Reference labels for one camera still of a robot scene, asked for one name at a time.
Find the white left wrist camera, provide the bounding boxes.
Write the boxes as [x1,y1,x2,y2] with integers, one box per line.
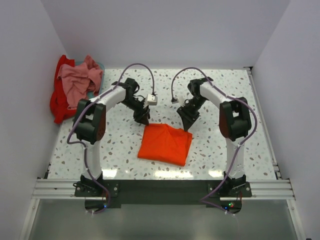
[146,94,158,106]

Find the pink t shirt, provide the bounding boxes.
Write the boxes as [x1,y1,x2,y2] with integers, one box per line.
[57,54,104,109]

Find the teal laundry basket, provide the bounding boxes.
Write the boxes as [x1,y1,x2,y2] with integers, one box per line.
[75,55,105,99]

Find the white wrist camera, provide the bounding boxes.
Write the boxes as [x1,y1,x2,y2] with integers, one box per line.
[146,94,158,106]
[171,97,184,105]

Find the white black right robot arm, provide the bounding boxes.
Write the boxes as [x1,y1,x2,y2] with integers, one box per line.
[177,78,252,197]

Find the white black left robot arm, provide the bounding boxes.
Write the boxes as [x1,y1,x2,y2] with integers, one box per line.
[72,78,150,197]

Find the aluminium front frame rail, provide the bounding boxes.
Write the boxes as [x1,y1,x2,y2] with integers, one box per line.
[31,179,295,200]

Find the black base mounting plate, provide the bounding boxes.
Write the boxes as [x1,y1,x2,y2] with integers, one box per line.
[73,178,253,213]

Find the orange t shirt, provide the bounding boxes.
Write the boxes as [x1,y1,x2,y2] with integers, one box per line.
[137,123,193,167]

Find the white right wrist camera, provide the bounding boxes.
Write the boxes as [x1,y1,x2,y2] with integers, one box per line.
[171,97,184,105]

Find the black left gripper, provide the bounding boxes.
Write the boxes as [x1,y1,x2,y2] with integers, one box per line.
[121,96,150,126]

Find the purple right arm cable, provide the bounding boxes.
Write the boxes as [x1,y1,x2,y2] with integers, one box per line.
[170,66,258,210]

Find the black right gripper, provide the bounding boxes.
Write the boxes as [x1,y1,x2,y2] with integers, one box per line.
[177,95,207,132]

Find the red t shirt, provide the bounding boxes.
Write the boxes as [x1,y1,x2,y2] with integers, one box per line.
[49,54,76,124]

